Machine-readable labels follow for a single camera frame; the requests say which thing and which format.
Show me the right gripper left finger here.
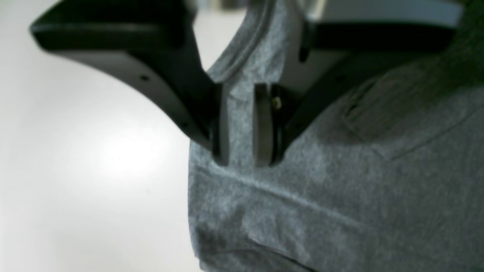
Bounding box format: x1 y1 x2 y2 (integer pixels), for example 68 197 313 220
29 0 229 166

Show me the grey T-shirt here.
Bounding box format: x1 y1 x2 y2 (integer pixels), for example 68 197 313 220
188 0 484 272

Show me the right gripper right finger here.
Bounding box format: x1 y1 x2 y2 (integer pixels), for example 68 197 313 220
253 15 461 167

